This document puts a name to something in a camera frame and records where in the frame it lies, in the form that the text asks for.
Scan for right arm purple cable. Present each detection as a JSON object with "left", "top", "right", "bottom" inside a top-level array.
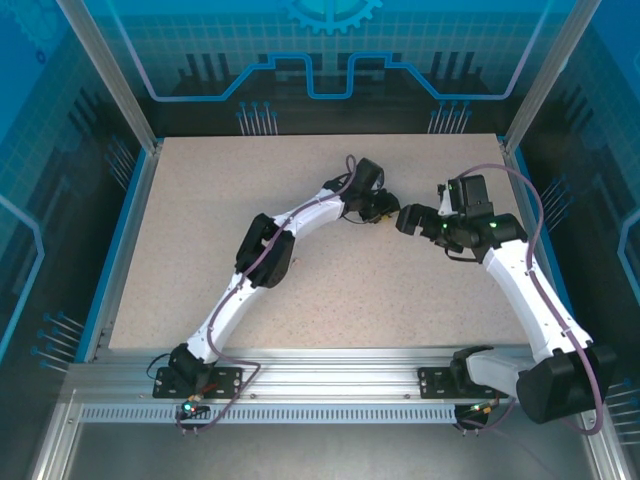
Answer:
[{"left": 457, "top": 162, "right": 604, "bottom": 436}]

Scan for aluminium mounting rail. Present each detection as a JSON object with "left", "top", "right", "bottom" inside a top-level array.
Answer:
[{"left": 64, "top": 344, "right": 601, "bottom": 407}]

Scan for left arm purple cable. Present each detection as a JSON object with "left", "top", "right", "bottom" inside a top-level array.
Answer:
[{"left": 174, "top": 153, "right": 359, "bottom": 436}]

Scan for aluminium table side rail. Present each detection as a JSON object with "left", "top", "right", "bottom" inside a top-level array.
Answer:
[
  {"left": 498, "top": 134, "right": 551, "bottom": 281},
  {"left": 84, "top": 139, "right": 165, "bottom": 364}
]

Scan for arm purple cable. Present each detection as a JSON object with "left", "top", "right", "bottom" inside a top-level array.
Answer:
[
  {"left": 174, "top": 153, "right": 359, "bottom": 436},
  {"left": 457, "top": 162, "right": 604, "bottom": 436}
]

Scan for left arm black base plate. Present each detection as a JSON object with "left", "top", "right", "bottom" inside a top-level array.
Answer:
[{"left": 152, "top": 366, "right": 246, "bottom": 400}]

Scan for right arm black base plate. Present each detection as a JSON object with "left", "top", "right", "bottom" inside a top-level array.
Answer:
[{"left": 418, "top": 366, "right": 516, "bottom": 400}]

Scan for slotted aluminium cable duct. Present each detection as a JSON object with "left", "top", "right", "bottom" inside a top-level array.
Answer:
[{"left": 79, "top": 403, "right": 509, "bottom": 426}]

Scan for blue table side trim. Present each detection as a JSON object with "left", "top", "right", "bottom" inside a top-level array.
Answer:
[
  {"left": 73, "top": 147, "right": 152, "bottom": 364},
  {"left": 512, "top": 149, "right": 576, "bottom": 321}
]

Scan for small connector with LED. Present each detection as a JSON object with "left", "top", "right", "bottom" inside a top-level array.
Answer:
[
  {"left": 174, "top": 394, "right": 211, "bottom": 420},
  {"left": 457, "top": 399, "right": 501, "bottom": 424}
]

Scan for aluminium frame post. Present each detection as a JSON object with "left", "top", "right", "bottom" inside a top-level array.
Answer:
[
  {"left": 503, "top": 0, "right": 601, "bottom": 154},
  {"left": 55, "top": 0, "right": 164, "bottom": 154}
]

